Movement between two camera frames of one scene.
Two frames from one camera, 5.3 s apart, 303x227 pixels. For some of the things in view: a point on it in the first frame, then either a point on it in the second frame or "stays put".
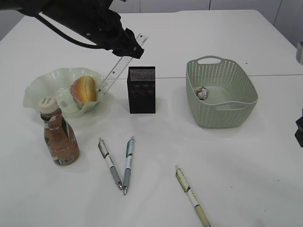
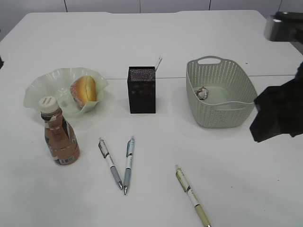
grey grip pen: [130, 142] stays put
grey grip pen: [102, 148] stays put
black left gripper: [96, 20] -> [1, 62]
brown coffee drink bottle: [61, 140] stays put
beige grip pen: [202, 219] stays put
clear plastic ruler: [121, 65] -> [160, 60]
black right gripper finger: [298, 134] -> [280, 109]
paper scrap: [202, 92] stays put
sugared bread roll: [83, 90] stays put
